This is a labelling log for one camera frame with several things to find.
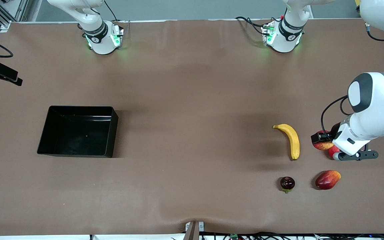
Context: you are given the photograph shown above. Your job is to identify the red yellow apple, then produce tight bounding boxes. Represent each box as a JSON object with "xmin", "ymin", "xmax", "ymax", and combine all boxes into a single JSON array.
[{"xmin": 313, "ymin": 133, "xmax": 334, "ymax": 151}]

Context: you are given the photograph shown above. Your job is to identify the black plastic box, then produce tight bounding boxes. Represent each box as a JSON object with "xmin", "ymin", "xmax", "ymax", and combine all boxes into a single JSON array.
[{"xmin": 37, "ymin": 106, "xmax": 119, "ymax": 158}]

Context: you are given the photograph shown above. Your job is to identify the yellow banana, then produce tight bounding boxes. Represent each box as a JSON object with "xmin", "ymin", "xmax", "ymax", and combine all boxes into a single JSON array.
[{"xmin": 273, "ymin": 124, "xmax": 300, "ymax": 161}]

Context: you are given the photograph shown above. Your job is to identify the red yellow mango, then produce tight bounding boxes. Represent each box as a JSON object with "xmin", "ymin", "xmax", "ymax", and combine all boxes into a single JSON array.
[{"xmin": 315, "ymin": 170, "xmax": 341, "ymax": 190}]

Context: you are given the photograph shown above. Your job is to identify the dark purple mangosteen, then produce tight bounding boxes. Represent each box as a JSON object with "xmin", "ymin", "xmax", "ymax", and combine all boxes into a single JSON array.
[{"xmin": 280, "ymin": 176, "xmax": 295, "ymax": 194}]

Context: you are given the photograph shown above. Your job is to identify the table cover mat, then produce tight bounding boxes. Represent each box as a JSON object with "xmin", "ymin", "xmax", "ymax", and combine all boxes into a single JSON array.
[{"xmin": 0, "ymin": 19, "xmax": 384, "ymax": 236}]

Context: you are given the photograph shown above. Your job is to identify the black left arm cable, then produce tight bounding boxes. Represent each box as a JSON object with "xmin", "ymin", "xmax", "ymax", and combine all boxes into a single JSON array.
[{"xmin": 321, "ymin": 23, "xmax": 384, "ymax": 140}]

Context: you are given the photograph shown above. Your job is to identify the aluminium extrusion frame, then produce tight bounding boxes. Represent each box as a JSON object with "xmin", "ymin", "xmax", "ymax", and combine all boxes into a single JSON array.
[{"xmin": 0, "ymin": 0, "xmax": 30, "ymax": 31}]

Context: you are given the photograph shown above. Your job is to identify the black right base cable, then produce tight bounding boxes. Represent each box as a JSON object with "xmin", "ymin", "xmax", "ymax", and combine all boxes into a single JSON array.
[{"xmin": 104, "ymin": 0, "xmax": 119, "ymax": 22}]

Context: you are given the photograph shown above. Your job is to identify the black left base cables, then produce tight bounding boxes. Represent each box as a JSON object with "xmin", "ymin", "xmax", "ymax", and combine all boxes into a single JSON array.
[{"xmin": 235, "ymin": 16, "xmax": 266, "ymax": 36}]

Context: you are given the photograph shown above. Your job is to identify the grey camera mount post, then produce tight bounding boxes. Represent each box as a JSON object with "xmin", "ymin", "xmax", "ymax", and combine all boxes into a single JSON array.
[{"xmin": 185, "ymin": 221, "xmax": 205, "ymax": 240}]

